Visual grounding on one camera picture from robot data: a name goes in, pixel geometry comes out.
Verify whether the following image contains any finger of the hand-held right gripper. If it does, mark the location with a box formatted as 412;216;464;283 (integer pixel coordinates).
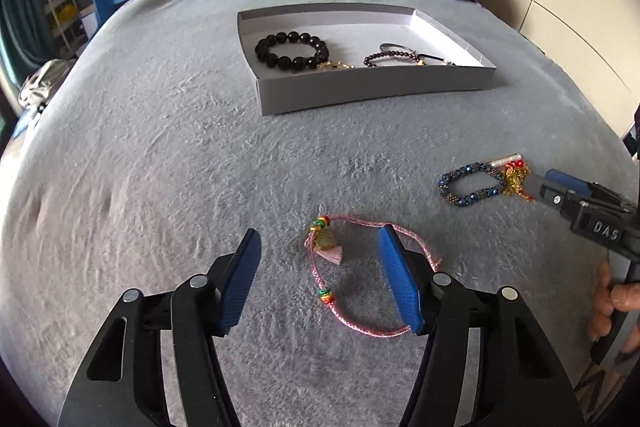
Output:
545;168;640;208
530;172;582;219

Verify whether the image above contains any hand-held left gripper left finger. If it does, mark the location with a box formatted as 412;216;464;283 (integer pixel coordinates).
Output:
56;228;263;427

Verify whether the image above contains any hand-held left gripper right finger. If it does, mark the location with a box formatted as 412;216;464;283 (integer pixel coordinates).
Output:
377;225;586;427

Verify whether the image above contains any pink cord bracelet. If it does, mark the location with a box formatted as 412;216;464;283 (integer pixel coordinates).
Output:
304;215;443;338

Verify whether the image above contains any blue bead bracelet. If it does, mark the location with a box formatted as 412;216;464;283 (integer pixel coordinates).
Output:
438;161;506;208

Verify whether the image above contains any black cord bracelet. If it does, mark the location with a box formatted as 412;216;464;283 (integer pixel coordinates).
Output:
415;52;457;68

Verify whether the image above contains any grey cardboard box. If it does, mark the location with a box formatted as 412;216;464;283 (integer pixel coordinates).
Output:
236;5;497;116

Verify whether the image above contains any dark red bead bracelet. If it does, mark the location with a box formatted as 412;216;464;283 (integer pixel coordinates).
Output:
363;49;418;68

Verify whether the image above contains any black bead bracelet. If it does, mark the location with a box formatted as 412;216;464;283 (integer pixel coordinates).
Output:
255;32;331;72

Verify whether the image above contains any person's right hand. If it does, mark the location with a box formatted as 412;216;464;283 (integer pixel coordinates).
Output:
587;259;640;343

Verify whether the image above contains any beige wardrobe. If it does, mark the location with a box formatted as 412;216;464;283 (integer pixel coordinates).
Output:
462;0;640;142

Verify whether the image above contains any grey bag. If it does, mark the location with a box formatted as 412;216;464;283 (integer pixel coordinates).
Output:
17;59;76;112

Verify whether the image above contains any teal curtain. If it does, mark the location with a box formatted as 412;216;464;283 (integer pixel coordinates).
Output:
0;0;56;78

